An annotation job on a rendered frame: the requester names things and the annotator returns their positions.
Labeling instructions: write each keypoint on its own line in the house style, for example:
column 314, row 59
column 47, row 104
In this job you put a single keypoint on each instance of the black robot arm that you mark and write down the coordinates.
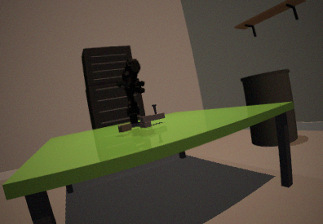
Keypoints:
column 132, row 65

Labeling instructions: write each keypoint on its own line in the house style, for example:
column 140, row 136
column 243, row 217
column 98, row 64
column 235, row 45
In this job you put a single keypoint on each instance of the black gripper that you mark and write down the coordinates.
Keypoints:
column 130, row 88

